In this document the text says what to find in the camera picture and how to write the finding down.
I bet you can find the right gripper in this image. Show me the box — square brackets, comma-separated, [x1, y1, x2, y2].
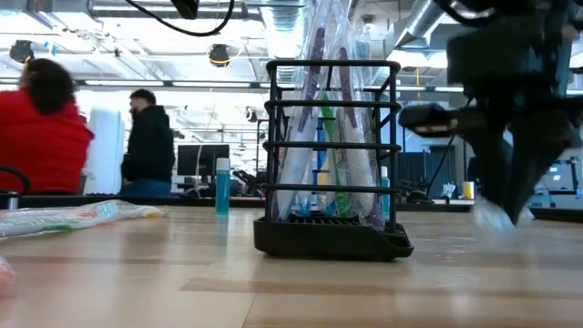
[445, 17, 583, 226]

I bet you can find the purple white toothbrush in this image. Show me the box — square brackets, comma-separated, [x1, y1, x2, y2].
[271, 0, 329, 222]

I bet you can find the orange toothbrush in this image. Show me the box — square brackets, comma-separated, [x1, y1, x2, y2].
[0, 199, 166, 241]

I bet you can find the grey monitor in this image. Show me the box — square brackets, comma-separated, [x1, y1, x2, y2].
[530, 157, 583, 210]

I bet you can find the teal mouthwash bottle white cap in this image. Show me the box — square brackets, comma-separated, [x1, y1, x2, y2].
[214, 157, 232, 216]
[379, 165, 392, 218]

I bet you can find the black computer monitor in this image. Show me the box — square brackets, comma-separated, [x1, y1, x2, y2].
[176, 144, 231, 178]

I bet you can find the person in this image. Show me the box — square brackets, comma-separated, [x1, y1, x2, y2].
[0, 57, 96, 196]
[119, 87, 177, 199]

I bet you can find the white building pillar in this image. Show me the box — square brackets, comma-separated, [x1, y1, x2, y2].
[83, 107, 127, 196]

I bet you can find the black right camera cable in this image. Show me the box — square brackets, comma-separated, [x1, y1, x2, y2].
[423, 134, 457, 201]

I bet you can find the black camera cable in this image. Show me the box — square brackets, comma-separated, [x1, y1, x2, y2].
[123, 0, 236, 38]
[423, 134, 457, 201]

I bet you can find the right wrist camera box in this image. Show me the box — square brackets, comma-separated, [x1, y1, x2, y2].
[397, 102, 461, 138]

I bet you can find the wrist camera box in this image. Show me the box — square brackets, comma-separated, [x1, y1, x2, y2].
[397, 102, 461, 138]
[169, 0, 200, 21]

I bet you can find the silver ventilation duct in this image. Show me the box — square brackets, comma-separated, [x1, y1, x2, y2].
[261, 0, 315, 83]
[394, 0, 456, 49]

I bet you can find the black wire toothbrush rack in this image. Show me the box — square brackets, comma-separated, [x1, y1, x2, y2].
[252, 58, 414, 262]

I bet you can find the black left camera cable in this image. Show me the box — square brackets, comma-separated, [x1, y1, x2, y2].
[123, 0, 236, 38]

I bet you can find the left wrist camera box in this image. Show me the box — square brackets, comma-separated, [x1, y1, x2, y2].
[169, 0, 200, 21]

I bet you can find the silver metal post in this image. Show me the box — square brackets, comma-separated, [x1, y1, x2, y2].
[0, 190, 20, 211]

